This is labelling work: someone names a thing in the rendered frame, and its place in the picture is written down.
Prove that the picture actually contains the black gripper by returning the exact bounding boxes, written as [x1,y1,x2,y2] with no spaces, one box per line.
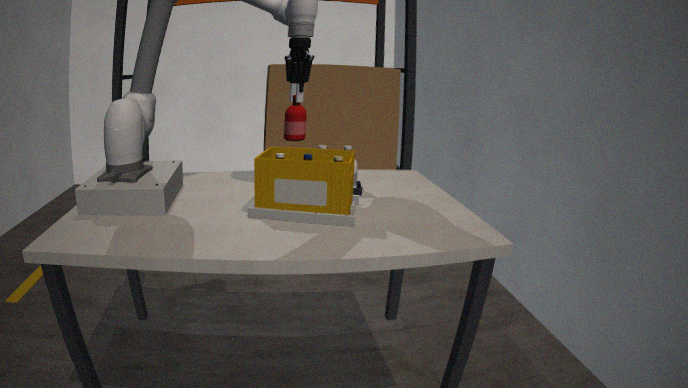
[285,38,314,102]

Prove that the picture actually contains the yellow crate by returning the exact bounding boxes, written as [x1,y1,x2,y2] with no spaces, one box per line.
[254,147,355,215]

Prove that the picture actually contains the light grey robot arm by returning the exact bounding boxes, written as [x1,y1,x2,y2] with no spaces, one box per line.
[97,0,318,183]

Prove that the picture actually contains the red bottle with pink label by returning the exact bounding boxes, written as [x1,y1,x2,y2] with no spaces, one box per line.
[284,95,307,141]

